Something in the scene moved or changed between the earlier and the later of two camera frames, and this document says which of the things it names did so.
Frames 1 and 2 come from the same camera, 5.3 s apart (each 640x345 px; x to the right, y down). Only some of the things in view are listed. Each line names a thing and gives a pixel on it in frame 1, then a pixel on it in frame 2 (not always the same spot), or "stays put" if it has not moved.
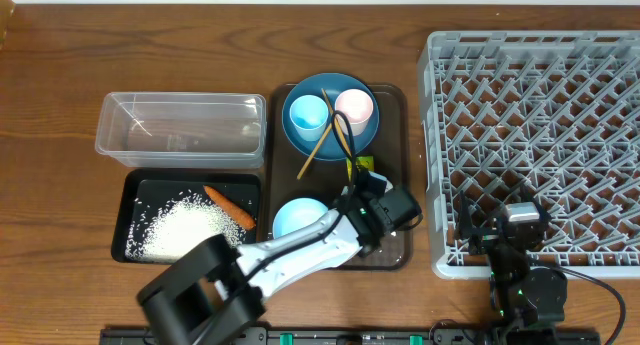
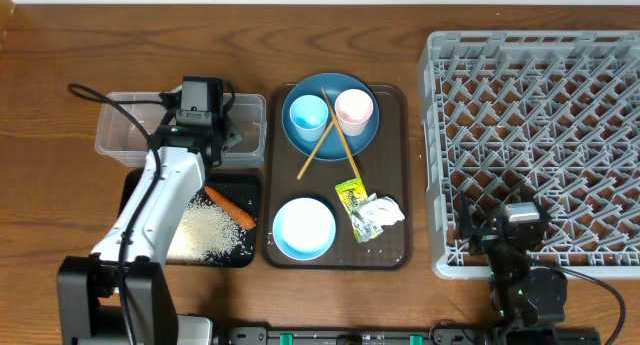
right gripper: (484, 238) stays put
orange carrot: (230, 212) stays put
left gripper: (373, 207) -> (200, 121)
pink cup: (357, 106) stays put
